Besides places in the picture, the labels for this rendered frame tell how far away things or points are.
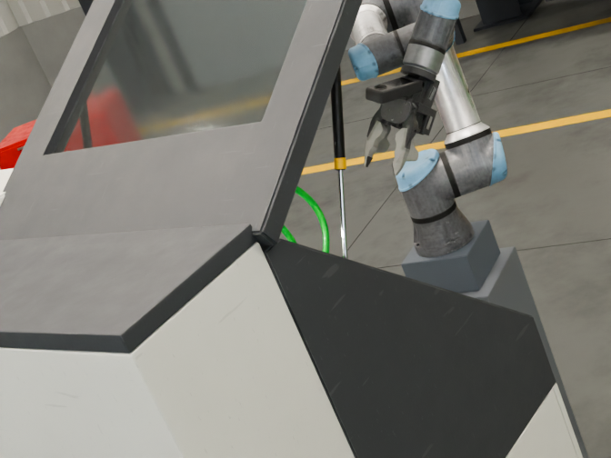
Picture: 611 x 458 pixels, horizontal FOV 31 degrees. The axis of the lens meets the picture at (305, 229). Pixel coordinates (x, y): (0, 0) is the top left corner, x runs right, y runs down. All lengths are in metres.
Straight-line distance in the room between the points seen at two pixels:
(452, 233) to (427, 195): 0.12
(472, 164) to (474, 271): 0.26
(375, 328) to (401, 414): 0.16
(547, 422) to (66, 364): 1.06
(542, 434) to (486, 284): 0.58
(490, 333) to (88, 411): 0.81
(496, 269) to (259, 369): 1.27
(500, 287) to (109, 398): 1.41
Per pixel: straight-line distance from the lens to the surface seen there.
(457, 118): 2.62
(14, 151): 6.36
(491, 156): 2.61
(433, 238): 2.65
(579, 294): 4.17
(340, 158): 1.74
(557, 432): 2.26
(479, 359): 2.01
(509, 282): 2.75
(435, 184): 2.60
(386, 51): 2.25
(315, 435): 1.65
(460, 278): 2.65
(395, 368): 1.80
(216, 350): 1.50
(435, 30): 2.15
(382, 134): 2.15
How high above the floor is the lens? 2.01
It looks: 21 degrees down
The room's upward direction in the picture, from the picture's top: 23 degrees counter-clockwise
